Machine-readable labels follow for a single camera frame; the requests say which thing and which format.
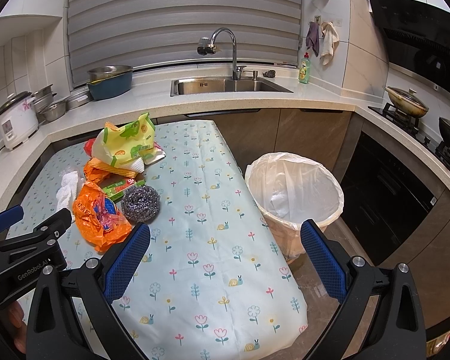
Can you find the orange plastic bag blue print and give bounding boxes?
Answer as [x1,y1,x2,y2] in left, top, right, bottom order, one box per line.
[72,181,132,253]

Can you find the orange foam fruit net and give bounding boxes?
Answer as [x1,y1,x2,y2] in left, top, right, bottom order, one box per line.
[83,158,138,185]

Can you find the red plastic bag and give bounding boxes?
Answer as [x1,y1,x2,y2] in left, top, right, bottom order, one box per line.
[83,138,96,157]

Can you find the chrome kitchen faucet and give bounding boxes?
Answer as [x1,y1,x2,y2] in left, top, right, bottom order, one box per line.
[196,27,245,81]

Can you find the operator hand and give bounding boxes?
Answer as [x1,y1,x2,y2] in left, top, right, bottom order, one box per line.
[8,301,26,353]

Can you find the white crumpled paper towel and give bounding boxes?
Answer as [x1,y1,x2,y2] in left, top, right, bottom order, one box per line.
[56,171,80,220]

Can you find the black built-in oven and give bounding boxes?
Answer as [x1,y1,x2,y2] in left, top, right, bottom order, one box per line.
[340,133,437,265]

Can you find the steel wool scrubber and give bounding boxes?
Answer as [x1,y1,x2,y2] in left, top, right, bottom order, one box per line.
[121,185,160,223]

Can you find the green red small box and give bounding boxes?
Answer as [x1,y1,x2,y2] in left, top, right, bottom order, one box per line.
[102,178,145,202]

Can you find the white rice cooker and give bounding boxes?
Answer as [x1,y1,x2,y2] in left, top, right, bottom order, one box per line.
[0,91,39,150]

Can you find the bin with white liner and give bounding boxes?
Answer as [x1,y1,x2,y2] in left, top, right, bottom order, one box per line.
[244,152,345,263]

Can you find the floral light blue tablecloth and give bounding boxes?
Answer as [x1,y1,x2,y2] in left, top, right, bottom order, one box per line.
[5,119,310,360]

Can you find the small steel bowl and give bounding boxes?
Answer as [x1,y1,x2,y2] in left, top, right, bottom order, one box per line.
[39,99,66,123]

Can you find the stacked steel pots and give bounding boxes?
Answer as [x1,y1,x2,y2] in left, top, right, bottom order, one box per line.
[32,85,53,114]

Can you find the yellow green snack bag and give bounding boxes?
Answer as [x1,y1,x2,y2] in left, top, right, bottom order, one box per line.
[91,112,166,173]

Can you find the steel plate stack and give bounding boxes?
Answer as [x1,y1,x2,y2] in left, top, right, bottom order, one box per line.
[65,86,92,111]

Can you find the black gas stove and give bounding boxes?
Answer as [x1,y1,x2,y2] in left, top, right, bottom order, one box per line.
[369,102,450,171]

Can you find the dark blue basin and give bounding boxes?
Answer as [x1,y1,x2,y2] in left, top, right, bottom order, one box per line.
[88,72,132,101]

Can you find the steel bowl in basin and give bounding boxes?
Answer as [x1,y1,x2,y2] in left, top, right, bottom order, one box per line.
[88,65,133,82]

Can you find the wok with glass lid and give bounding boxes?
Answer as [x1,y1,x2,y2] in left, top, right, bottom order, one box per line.
[385,86,429,118]

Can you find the green dish soap bottle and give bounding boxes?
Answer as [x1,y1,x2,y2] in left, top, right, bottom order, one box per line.
[298,52,311,84]

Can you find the dark sink scrubber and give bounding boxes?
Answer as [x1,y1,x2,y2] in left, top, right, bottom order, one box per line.
[262,69,276,78]

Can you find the stainless steel sink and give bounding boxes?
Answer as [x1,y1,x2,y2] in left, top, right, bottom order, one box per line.
[170,77,291,97]

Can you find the purple hanging cloth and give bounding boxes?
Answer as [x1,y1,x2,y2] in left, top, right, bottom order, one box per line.
[305,21,320,56]

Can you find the cream hanging cloth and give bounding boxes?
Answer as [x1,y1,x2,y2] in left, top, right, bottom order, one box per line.
[320,22,340,66]

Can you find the grey window blind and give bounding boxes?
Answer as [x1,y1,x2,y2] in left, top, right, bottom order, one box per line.
[67,0,302,85]

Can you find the black range hood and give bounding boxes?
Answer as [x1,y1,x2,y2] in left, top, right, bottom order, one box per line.
[369,0,450,93]

